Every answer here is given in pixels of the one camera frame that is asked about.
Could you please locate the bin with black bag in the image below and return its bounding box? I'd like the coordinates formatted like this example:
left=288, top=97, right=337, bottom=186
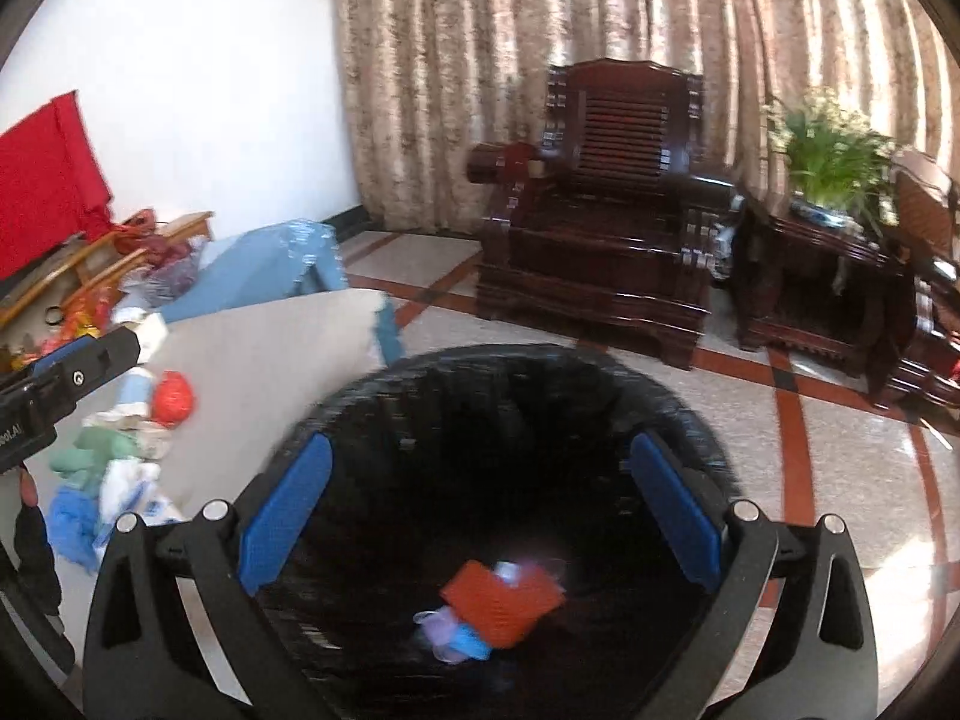
left=247, top=343, right=751, bottom=720

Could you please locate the red ball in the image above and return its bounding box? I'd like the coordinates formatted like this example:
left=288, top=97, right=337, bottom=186
left=150, top=371, right=197, bottom=428

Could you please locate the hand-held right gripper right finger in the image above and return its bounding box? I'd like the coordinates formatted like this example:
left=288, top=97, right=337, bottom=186
left=630, top=431, right=878, bottom=720

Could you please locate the white plastic bag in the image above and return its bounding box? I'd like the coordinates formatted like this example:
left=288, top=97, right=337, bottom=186
left=94, top=457, right=185, bottom=548

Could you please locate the dark wooden side table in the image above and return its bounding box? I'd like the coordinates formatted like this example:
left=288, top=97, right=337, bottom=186
left=731, top=191, right=923, bottom=380

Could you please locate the light wooden cabinet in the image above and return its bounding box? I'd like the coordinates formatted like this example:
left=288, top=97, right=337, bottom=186
left=0, top=211, right=215, bottom=331

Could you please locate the patterned beige curtain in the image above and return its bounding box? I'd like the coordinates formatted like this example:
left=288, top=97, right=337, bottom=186
left=315, top=0, right=960, bottom=241

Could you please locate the blue and white paper cup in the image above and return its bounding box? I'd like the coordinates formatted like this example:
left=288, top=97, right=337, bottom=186
left=120, top=369, right=158, bottom=417

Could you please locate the red ornament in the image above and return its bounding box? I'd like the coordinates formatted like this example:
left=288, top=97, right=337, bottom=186
left=112, top=210, right=162, bottom=241

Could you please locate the blue scalloped cloth trim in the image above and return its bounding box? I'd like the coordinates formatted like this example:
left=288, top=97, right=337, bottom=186
left=371, top=292, right=406, bottom=365

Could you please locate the red cloth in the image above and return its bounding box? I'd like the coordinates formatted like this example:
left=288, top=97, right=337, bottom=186
left=0, top=90, right=113, bottom=278

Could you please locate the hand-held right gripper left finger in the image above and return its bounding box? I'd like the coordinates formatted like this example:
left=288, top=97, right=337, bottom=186
left=82, top=433, right=333, bottom=720

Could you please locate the potted green plant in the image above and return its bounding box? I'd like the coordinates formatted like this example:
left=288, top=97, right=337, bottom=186
left=761, top=86, right=901, bottom=230

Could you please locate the blue covered table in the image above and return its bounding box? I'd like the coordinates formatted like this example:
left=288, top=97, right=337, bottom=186
left=161, top=219, right=350, bottom=323

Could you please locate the orange cloth in bin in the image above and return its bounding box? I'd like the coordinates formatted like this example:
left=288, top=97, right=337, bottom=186
left=439, top=561, right=567, bottom=650

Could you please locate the blue cloth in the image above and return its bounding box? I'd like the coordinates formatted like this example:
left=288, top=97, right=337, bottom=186
left=46, top=486, right=102, bottom=571

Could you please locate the pale purple wrapper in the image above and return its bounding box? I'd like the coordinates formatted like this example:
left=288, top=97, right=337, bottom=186
left=412, top=607, right=462, bottom=662

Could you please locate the green paper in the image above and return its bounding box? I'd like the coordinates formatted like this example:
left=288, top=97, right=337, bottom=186
left=49, top=427, right=140, bottom=496

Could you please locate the dark wooden armchair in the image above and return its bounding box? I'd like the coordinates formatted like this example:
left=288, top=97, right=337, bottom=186
left=465, top=58, right=747, bottom=372
left=874, top=146, right=960, bottom=436

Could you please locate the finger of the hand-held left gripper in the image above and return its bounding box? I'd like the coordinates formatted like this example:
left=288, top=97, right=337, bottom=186
left=22, top=328, right=143, bottom=421

